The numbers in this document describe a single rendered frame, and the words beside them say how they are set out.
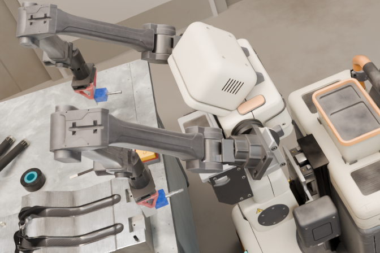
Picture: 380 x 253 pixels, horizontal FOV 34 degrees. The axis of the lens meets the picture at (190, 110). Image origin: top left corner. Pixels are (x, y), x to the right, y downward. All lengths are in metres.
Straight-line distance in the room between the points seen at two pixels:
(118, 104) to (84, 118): 1.12
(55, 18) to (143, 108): 0.78
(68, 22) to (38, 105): 0.93
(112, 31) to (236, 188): 0.55
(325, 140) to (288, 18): 1.76
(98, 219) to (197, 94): 0.61
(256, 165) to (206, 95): 0.21
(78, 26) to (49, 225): 0.65
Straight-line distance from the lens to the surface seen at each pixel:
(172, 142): 1.38
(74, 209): 2.02
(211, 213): 2.92
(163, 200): 1.84
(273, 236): 2.47
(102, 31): 1.68
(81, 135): 1.24
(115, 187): 2.00
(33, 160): 2.34
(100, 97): 2.21
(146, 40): 1.76
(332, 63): 3.38
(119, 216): 1.93
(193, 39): 1.58
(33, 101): 2.56
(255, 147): 1.51
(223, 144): 1.48
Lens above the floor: 2.39
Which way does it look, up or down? 46 degrees down
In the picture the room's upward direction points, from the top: 22 degrees counter-clockwise
